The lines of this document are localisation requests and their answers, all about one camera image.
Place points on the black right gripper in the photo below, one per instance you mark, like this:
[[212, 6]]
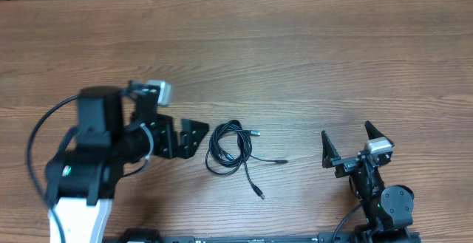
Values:
[[344, 165]]

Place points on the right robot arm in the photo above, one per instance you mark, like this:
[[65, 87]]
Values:
[[383, 213]]

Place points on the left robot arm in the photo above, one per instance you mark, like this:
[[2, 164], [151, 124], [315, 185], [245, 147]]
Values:
[[115, 127]]

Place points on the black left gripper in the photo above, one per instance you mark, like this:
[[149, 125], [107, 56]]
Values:
[[184, 147]]

